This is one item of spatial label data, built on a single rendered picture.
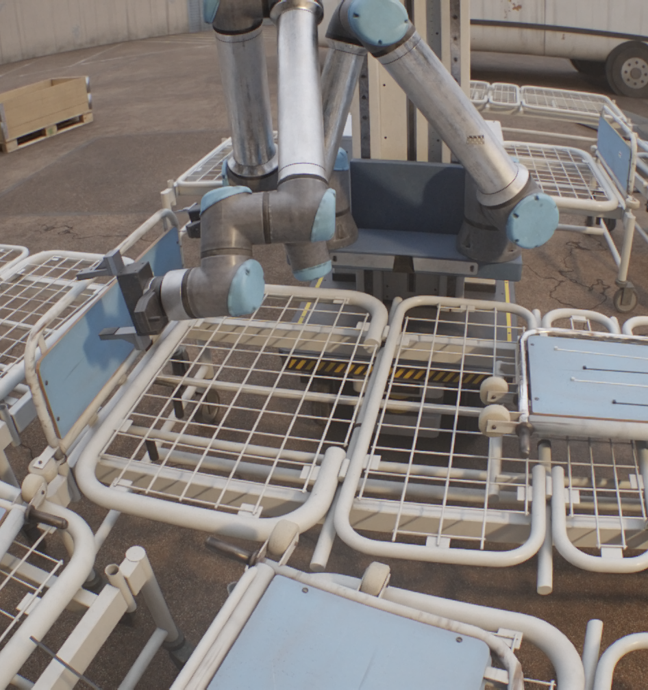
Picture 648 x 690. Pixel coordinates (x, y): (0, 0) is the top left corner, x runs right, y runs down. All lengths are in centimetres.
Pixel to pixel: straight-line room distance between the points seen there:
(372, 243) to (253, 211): 79
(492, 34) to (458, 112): 689
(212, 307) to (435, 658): 67
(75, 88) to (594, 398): 669
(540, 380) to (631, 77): 759
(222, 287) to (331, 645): 59
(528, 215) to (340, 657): 108
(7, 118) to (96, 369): 562
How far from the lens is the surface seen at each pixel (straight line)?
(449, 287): 206
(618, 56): 870
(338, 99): 152
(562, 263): 330
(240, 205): 112
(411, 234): 192
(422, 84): 141
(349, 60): 151
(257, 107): 161
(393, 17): 136
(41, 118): 717
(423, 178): 189
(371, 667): 90
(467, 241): 181
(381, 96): 193
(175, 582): 175
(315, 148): 117
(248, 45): 150
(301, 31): 134
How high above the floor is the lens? 136
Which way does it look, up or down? 32 degrees down
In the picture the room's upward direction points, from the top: 3 degrees counter-clockwise
